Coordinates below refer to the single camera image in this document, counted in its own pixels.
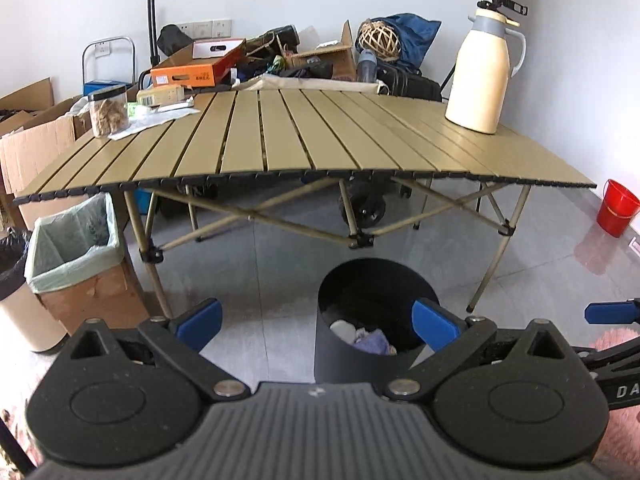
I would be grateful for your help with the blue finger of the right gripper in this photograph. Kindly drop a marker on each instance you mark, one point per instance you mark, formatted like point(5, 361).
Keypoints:
point(613, 312)

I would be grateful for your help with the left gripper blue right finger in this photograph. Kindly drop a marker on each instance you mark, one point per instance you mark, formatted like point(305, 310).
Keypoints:
point(436, 326)

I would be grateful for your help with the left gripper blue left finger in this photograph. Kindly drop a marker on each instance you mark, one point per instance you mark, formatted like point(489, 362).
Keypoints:
point(200, 325)

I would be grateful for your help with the black round trash bin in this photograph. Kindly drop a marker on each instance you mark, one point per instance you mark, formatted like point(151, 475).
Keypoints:
point(369, 294)

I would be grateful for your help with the pink fluffy rug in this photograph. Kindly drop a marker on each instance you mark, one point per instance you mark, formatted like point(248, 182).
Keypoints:
point(618, 454)

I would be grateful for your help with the red plastic bucket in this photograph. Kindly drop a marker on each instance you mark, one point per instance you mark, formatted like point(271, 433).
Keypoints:
point(619, 206)

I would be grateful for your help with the cardboard box with green bag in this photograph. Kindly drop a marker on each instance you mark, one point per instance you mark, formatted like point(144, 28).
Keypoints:
point(79, 267)

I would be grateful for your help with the black wagon cart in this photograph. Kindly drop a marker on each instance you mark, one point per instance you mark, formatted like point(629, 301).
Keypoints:
point(362, 203)

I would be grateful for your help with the beige bin with black bag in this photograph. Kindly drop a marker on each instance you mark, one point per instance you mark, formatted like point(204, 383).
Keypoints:
point(41, 332)

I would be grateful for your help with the tan folding camping table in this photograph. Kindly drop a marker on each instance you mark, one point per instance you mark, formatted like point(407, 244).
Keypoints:
point(242, 153)

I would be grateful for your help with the white paper sheets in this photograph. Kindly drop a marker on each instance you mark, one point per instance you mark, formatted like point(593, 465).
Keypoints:
point(141, 117)

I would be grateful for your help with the cream thermos jug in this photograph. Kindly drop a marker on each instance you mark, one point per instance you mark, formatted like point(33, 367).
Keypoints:
point(491, 53)

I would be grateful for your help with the clear jar with snacks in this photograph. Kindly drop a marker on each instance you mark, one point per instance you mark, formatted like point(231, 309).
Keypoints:
point(108, 110)

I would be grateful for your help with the large open cardboard box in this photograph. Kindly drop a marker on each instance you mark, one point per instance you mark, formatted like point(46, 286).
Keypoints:
point(34, 131)

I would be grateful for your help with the orange cardboard box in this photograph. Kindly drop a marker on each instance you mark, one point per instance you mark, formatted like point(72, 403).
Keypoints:
point(204, 64)

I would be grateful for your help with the blue fabric bag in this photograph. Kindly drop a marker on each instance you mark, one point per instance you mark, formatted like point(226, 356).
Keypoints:
point(416, 35)

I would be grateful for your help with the woven rattan ball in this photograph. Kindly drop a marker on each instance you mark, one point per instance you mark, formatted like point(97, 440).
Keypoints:
point(380, 38)

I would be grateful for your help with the black tripod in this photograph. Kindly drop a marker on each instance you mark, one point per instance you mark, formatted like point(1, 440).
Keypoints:
point(493, 5)

